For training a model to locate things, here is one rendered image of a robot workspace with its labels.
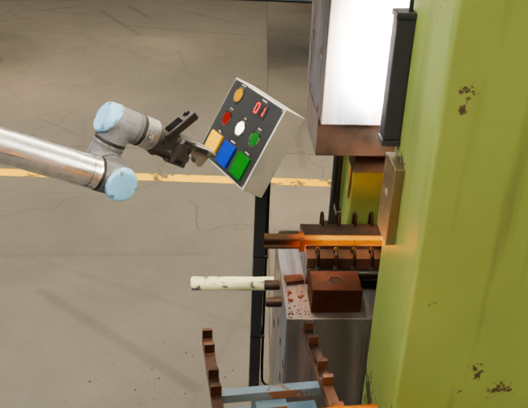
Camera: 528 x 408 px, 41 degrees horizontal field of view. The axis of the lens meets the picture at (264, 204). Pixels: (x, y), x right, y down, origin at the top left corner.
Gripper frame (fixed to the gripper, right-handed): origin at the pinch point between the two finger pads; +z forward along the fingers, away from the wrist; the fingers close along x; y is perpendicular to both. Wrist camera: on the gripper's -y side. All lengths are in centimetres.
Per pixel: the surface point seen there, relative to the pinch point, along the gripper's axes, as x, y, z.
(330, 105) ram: 59, -30, -16
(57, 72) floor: -442, 68, 96
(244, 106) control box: -14.1, -15.1, 11.1
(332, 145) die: 55, -22, -7
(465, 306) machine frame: 101, -10, 2
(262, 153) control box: 6.9, -6.7, 11.3
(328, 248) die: 52, 2, 12
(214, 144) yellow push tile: -18.3, 0.8, 10.3
